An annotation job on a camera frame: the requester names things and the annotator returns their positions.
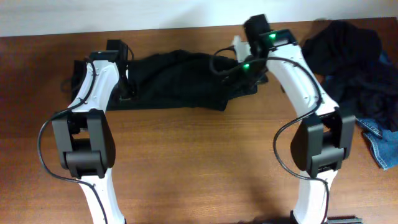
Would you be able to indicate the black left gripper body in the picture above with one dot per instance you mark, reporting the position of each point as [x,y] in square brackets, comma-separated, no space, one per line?
[78,73]

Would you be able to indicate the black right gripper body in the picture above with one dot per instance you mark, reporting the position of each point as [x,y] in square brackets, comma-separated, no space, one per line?
[254,73]

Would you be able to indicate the black pants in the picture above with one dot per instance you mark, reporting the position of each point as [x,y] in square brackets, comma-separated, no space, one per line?
[179,79]

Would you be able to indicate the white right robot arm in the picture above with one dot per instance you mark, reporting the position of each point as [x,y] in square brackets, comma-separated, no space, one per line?
[325,132]

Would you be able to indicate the black garment pile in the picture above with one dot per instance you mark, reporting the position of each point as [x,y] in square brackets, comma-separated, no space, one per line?
[349,59]

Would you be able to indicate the blue denim jeans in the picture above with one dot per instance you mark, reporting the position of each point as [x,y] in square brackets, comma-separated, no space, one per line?
[382,142]

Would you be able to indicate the black metal rail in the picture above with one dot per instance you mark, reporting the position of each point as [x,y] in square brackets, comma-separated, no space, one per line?
[345,220]

